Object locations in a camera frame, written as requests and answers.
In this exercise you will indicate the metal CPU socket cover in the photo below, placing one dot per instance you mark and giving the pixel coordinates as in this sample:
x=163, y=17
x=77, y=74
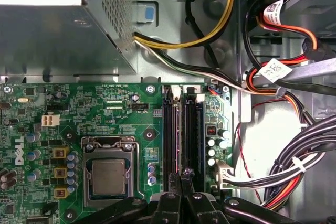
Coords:
x=87, y=182

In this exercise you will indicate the black RAM slot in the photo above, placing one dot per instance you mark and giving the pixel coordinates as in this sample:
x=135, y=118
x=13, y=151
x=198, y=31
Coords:
x=168, y=134
x=190, y=134

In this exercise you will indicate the grey power supply unit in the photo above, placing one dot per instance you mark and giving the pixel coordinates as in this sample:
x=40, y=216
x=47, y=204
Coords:
x=52, y=37

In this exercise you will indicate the green motherboard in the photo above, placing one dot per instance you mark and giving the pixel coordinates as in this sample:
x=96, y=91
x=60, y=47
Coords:
x=118, y=119

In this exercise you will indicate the metal locking lever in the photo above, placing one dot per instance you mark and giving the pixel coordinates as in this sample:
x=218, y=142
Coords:
x=137, y=166

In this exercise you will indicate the blue release latch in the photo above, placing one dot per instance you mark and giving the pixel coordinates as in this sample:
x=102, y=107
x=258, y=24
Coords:
x=149, y=14

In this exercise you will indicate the white power connector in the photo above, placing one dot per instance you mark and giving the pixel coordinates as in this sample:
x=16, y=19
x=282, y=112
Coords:
x=221, y=167

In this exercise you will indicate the black PC case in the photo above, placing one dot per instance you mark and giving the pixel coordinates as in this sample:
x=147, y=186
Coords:
x=275, y=129

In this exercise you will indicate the silver CPU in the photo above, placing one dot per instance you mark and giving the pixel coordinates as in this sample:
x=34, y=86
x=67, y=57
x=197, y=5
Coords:
x=108, y=176

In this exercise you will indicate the white four pin socket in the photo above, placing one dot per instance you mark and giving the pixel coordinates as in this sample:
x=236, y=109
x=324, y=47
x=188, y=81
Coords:
x=50, y=120

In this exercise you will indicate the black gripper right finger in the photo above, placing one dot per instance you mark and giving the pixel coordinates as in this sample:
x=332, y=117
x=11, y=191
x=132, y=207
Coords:
x=194, y=211

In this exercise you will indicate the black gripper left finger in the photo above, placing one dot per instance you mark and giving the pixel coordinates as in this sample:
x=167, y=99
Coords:
x=173, y=208

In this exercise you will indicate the metal drive cage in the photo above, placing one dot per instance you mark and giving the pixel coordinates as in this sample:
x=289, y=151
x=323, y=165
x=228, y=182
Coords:
x=315, y=6

